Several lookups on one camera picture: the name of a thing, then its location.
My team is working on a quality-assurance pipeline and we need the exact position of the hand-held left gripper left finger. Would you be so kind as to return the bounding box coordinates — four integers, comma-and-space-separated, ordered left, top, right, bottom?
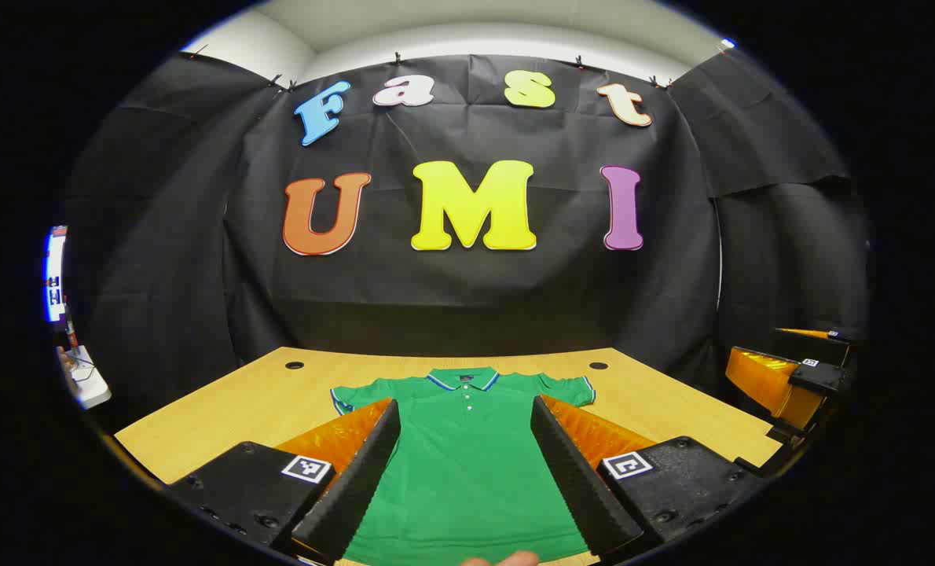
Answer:
165, 398, 402, 565

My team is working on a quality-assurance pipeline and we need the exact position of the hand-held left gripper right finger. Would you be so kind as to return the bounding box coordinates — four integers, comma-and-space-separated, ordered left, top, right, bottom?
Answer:
530, 395, 761, 560

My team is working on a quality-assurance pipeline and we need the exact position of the green T-shirt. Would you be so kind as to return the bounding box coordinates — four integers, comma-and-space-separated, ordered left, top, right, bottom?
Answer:
330, 366, 596, 566

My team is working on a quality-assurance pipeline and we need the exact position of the black backdrop cloth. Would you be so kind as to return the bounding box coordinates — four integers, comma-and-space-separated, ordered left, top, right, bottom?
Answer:
67, 51, 869, 425

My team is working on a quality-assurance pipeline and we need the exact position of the white object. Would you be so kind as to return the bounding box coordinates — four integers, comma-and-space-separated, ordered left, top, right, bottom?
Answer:
57, 346, 112, 410

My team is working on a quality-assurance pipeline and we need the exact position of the bright screen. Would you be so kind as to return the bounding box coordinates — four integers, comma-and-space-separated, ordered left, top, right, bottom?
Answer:
43, 226, 69, 323

